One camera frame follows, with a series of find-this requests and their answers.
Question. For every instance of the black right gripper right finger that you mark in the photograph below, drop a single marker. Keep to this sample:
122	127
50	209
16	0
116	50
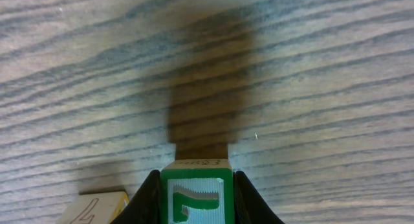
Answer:
249	206

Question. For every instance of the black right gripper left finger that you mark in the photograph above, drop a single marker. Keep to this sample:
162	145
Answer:
144	207

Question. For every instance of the wooden cube with hook drawing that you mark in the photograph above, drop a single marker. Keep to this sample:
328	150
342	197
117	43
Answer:
98	208

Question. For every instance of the green number seven cube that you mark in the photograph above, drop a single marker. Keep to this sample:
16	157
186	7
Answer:
197	191

